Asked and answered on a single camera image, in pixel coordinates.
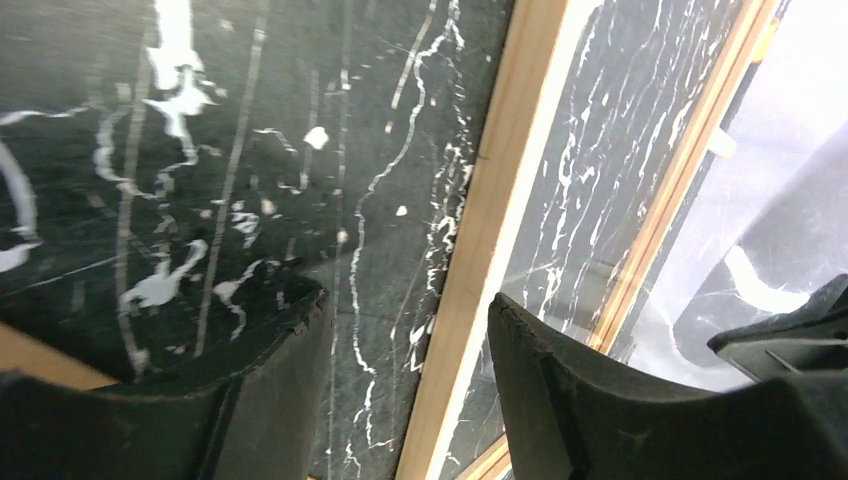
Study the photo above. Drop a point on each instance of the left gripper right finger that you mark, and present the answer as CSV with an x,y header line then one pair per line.
x,y
571,412

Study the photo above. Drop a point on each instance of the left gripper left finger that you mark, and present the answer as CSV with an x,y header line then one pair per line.
x,y
246,409

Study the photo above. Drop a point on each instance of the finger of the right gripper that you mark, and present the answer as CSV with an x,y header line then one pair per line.
x,y
810,339

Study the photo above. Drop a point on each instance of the wooden picture frame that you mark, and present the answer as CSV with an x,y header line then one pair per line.
x,y
540,46

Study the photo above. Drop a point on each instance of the brown cardboard backing board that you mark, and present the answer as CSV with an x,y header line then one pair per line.
x,y
24,354

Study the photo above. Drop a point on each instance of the grey marker salmon cap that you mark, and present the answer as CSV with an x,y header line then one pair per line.
x,y
721,144

